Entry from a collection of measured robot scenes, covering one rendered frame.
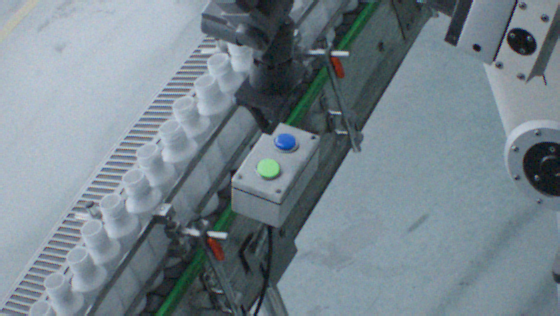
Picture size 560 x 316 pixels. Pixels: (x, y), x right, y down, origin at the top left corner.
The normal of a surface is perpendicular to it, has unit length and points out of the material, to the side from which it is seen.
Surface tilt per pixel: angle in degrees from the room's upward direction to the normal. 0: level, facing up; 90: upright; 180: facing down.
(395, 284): 0
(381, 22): 90
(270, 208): 90
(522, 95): 101
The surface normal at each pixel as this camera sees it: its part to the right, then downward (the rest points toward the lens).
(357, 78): 0.87, 0.07
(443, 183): -0.27, -0.76
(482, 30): -0.42, 0.64
